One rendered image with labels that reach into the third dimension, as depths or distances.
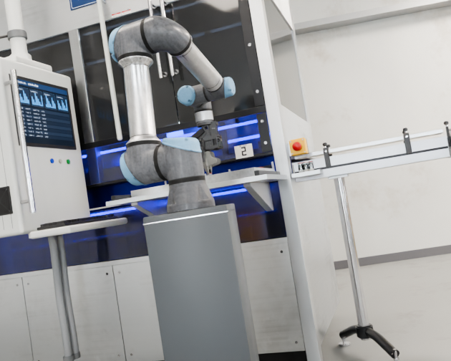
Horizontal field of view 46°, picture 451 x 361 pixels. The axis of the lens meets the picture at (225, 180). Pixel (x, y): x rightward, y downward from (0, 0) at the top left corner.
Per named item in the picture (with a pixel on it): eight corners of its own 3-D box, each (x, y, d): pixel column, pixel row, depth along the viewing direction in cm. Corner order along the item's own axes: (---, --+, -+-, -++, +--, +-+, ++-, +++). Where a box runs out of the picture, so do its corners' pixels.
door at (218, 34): (180, 123, 255) (161, 5, 258) (265, 105, 242) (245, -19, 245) (179, 123, 254) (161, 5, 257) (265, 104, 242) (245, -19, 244)
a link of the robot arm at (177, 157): (195, 175, 157) (187, 130, 157) (156, 183, 162) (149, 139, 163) (211, 175, 168) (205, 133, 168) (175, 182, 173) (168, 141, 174)
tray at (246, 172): (220, 185, 244) (219, 177, 244) (274, 176, 236) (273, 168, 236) (193, 186, 211) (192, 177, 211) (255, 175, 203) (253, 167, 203)
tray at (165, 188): (163, 196, 265) (162, 189, 265) (212, 188, 257) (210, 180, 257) (132, 198, 232) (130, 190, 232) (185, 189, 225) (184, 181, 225)
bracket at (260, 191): (267, 211, 240) (263, 183, 241) (273, 210, 240) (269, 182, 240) (248, 216, 208) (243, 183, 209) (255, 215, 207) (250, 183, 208)
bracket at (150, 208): (167, 226, 255) (164, 200, 256) (173, 225, 254) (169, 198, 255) (135, 233, 223) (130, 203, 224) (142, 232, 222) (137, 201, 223)
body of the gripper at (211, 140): (217, 148, 212) (213, 119, 212) (198, 152, 214) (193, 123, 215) (223, 150, 219) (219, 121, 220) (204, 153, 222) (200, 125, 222)
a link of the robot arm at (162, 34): (174, -1, 166) (236, 78, 207) (144, 9, 170) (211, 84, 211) (172, 29, 162) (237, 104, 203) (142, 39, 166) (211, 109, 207)
